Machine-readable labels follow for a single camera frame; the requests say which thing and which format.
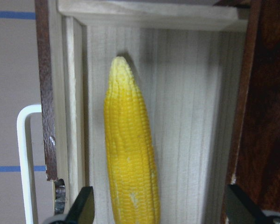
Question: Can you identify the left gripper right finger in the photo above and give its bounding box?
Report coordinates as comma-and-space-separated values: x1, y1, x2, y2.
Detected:
226, 184, 273, 224

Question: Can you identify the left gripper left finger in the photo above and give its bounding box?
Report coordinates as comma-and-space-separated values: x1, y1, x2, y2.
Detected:
65, 186, 95, 224

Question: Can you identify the dark wooden drawer box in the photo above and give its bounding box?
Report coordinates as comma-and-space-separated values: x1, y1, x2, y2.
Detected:
225, 0, 280, 212

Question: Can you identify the light wood drawer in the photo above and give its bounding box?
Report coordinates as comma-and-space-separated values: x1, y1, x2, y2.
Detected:
16, 0, 262, 224

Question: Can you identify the yellow corn cob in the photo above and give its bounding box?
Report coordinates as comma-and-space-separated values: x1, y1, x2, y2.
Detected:
104, 56, 161, 224

